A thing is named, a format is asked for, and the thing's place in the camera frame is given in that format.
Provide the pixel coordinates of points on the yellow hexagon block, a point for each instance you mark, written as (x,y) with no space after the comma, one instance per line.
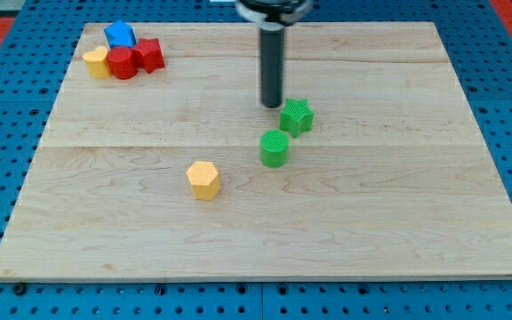
(204,180)

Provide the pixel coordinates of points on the green cylinder block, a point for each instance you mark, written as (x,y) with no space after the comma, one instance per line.
(274,148)

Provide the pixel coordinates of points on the blue pentagon block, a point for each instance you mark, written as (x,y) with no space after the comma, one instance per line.
(119,34)

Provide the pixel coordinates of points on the green star block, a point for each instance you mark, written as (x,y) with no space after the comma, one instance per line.
(296,117)

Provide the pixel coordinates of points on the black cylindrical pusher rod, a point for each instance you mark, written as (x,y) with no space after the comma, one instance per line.
(271,67)

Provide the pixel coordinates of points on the wooden board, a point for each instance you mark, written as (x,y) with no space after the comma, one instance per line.
(393,183)

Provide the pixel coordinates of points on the red star block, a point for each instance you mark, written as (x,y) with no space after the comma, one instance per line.
(148,54)

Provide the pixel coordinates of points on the red cylinder block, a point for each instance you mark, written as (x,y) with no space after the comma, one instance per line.
(122,63)

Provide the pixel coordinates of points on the robot arm flange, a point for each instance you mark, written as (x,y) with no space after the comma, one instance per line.
(273,15)

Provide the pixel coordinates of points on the yellow heart block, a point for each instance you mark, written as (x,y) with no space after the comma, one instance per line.
(96,62)

